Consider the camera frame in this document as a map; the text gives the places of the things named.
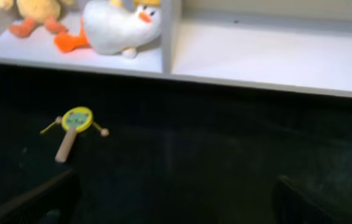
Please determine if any yellow plush duck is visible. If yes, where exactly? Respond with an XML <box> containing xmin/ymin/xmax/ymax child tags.
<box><xmin>0</xmin><ymin>0</ymin><xmax>76</xmax><ymax>39</ymax></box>

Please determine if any yellow rattle drum toy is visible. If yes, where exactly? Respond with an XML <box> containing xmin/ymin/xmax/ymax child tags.
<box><xmin>40</xmin><ymin>106</ymin><xmax>110</xmax><ymax>164</ymax></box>

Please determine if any white plush duck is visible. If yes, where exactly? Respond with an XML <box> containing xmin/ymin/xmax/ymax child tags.
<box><xmin>53</xmin><ymin>0</ymin><xmax>162</xmax><ymax>59</ymax></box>

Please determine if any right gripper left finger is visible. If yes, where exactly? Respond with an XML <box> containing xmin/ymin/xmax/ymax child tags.
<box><xmin>0</xmin><ymin>169</ymin><xmax>82</xmax><ymax>224</ymax></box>

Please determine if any white shelf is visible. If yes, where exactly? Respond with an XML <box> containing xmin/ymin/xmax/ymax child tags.
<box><xmin>0</xmin><ymin>0</ymin><xmax>352</xmax><ymax>101</ymax></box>

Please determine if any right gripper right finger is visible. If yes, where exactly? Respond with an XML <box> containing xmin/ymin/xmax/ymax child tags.
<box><xmin>272</xmin><ymin>174</ymin><xmax>352</xmax><ymax>224</ymax></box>

